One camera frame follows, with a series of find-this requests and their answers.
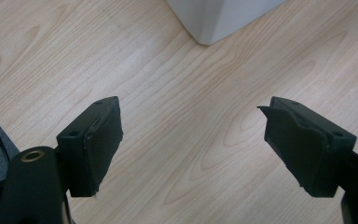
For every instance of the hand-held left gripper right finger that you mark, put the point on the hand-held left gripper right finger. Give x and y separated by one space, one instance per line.
304 149

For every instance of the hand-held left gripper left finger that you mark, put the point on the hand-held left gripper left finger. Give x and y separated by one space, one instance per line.
88 149

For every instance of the white box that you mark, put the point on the white box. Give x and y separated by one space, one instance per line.
217 17

